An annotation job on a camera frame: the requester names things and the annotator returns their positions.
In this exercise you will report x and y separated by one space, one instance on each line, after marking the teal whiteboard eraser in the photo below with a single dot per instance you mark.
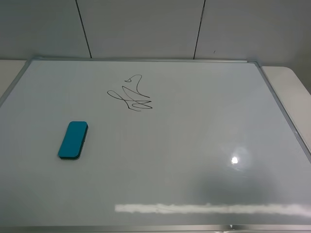
73 141

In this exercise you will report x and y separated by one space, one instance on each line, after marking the white whiteboard with aluminium frame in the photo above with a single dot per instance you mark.
172 146

